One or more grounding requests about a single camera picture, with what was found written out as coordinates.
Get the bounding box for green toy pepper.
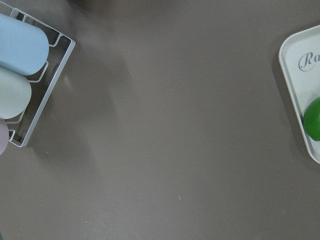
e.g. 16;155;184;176
303;97;320;142

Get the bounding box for white wire cup rack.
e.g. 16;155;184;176
0;2;76;148

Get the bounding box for white rabbit tray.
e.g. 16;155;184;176
278;26;320;163

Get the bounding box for light blue cup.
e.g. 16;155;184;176
0;14;49;76

